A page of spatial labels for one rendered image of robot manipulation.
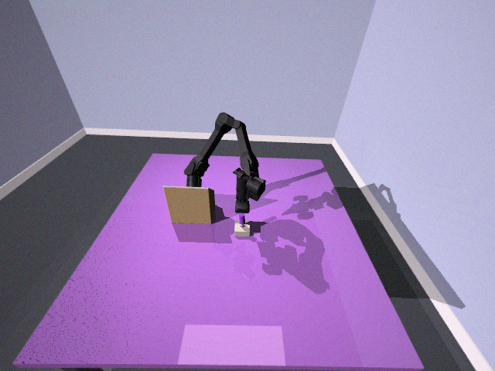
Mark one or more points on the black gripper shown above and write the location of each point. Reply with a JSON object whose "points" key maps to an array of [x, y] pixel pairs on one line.
{"points": [[242, 205]]}

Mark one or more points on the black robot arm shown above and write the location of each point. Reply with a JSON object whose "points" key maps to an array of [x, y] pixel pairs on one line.
{"points": [[246, 178]]}

